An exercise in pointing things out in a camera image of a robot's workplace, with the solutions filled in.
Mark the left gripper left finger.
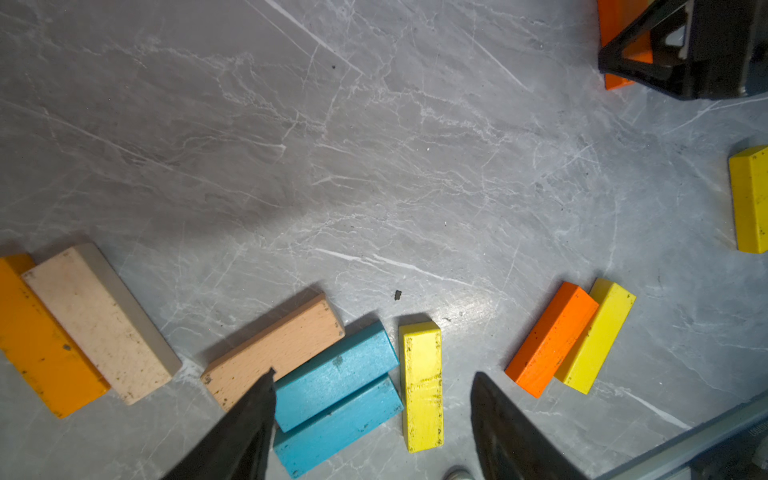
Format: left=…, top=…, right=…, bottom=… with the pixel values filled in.
left=165, top=370, right=276, bottom=479

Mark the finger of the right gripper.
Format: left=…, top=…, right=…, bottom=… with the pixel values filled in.
left=598, top=1, right=690, bottom=93

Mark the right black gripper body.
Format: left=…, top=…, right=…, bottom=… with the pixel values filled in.
left=681, top=0, right=767, bottom=100

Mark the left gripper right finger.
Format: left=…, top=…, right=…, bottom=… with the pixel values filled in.
left=470, top=372, right=585, bottom=479

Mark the yellow block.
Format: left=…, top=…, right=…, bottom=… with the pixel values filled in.
left=729, top=145, right=767, bottom=254
left=555, top=278, right=636, bottom=395
left=398, top=320, right=445, bottom=453

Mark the tan wooden block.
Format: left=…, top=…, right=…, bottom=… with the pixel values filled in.
left=201, top=294, right=345, bottom=411

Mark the pale cream wooden block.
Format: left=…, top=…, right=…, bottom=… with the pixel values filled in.
left=22, top=243, right=182, bottom=405

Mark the amber orange block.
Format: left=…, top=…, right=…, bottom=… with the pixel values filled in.
left=1, top=254, right=110, bottom=418

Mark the silver weight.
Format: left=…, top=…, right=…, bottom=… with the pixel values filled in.
left=443, top=466, right=474, bottom=480

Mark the lower teal block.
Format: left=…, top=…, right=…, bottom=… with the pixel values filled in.
left=273, top=375, right=403, bottom=479

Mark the yellow block beside teal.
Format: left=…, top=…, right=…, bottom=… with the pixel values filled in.
left=398, top=320, right=445, bottom=453

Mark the upper teal block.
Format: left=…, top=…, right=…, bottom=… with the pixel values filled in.
left=275, top=321, right=399, bottom=432

